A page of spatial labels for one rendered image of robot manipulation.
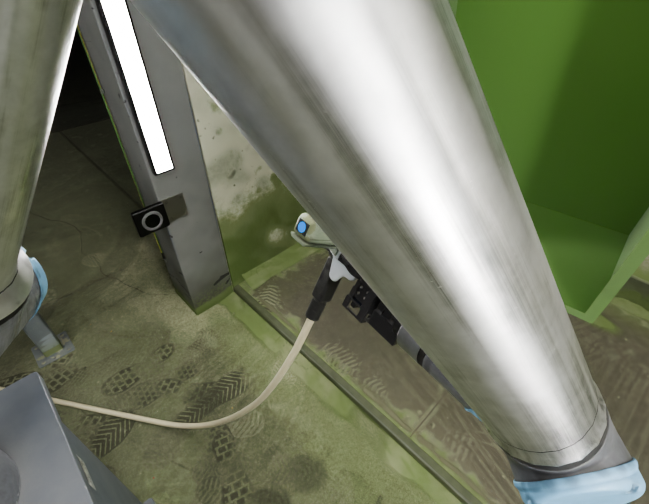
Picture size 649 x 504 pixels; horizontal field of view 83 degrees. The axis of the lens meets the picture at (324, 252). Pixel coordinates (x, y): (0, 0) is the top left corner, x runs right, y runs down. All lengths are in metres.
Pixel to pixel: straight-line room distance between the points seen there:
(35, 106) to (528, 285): 0.34
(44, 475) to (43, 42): 0.53
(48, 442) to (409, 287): 0.61
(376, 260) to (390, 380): 1.20
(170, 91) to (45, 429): 0.86
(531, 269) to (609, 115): 1.01
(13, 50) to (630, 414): 1.61
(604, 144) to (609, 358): 0.81
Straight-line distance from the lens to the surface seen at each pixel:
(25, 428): 0.73
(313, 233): 0.59
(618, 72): 1.14
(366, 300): 0.62
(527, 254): 0.18
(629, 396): 1.63
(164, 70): 1.19
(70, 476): 0.66
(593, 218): 1.36
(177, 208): 1.31
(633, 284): 1.91
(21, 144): 0.38
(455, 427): 1.31
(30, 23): 0.32
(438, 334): 0.19
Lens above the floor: 1.18
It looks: 40 degrees down
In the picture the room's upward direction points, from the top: straight up
